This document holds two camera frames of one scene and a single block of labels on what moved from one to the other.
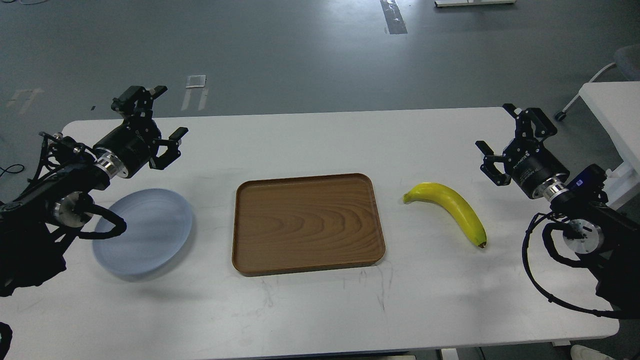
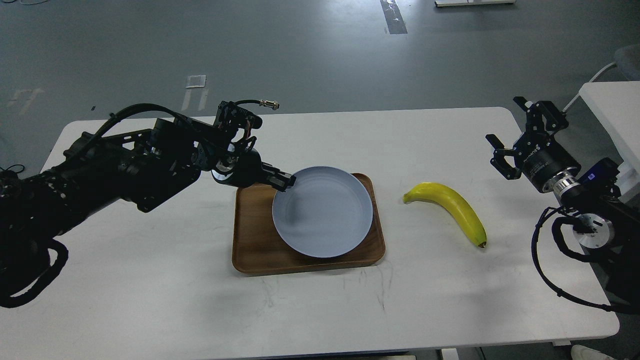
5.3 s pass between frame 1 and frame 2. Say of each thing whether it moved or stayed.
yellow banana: stayed
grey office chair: stayed
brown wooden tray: stayed
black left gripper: moved
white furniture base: stayed
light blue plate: moved
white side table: stayed
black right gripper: moved
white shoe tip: stayed
